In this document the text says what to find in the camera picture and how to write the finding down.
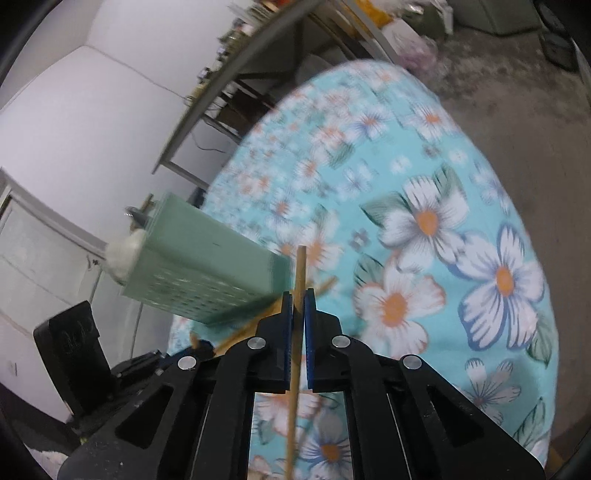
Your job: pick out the floral turquoise blanket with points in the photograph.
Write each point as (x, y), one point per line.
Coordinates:
(415, 207)

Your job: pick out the green perforated utensil holder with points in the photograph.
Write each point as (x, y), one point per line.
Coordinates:
(203, 263)

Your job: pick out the metal spoon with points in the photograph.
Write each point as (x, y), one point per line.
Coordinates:
(134, 213)

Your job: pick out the white panel door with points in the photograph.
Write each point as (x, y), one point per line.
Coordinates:
(37, 277)

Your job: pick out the silver refrigerator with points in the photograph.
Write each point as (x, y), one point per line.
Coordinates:
(498, 14)

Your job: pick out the black rice cooker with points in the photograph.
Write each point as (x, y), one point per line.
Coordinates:
(556, 48)

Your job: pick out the pink translucent plastic bag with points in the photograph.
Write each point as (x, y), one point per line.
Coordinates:
(418, 53)

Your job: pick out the bundle of wooden chopsticks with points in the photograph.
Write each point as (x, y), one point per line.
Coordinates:
(235, 337)

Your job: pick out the yellow plastic bag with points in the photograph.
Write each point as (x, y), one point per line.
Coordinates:
(376, 9)

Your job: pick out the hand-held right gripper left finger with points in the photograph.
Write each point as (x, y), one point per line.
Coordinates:
(258, 360)

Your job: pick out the wooden chopstick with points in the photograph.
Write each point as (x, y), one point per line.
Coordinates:
(300, 272)

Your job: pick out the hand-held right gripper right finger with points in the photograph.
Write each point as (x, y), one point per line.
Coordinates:
(332, 360)

